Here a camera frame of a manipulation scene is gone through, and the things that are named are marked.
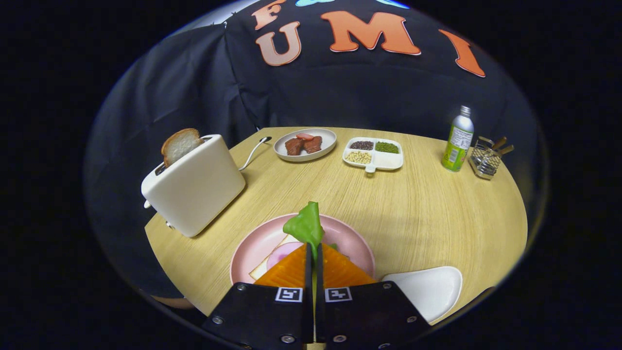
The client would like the black backdrop cloth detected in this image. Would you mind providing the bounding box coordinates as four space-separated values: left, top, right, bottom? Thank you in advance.
85 0 540 302

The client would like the pink round plate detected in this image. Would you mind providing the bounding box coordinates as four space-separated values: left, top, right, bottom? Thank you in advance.
230 213 376 286

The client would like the metal wire cutlery holder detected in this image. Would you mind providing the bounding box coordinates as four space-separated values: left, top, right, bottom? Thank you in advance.
468 136 515 181

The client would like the white round meat plate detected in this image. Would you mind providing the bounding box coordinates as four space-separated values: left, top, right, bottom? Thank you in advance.
274 128 338 162

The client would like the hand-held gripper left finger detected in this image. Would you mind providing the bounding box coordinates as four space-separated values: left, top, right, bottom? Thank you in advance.
202 243 315 350

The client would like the toasted bread slice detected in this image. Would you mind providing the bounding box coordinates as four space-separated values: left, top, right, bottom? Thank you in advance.
161 128 205 168

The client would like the white divided dish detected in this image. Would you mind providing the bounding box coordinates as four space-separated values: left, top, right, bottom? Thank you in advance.
342 137 404 174

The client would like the pink ham slice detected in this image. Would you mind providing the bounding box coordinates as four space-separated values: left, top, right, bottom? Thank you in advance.
266 242 304 270

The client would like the green label metal bottle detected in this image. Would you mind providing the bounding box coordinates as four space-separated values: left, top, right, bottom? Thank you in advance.
441 105 475 173

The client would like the white rounded plate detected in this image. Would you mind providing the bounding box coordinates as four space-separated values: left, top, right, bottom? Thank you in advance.
381 266 463 324

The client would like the green lettuce leaf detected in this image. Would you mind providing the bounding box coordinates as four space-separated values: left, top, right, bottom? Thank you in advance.
283 201 325 261

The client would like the white toaster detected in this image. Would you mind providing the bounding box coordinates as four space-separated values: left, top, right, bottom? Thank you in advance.
141 134 246 238

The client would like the white bread slice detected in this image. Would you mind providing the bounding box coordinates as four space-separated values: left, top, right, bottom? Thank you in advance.
249 234 302 281

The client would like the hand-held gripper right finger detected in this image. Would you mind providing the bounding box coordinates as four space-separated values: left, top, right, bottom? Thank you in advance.
315 243 433 350

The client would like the white toaster cable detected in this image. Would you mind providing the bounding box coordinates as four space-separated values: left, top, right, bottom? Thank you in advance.
239 136 273 172

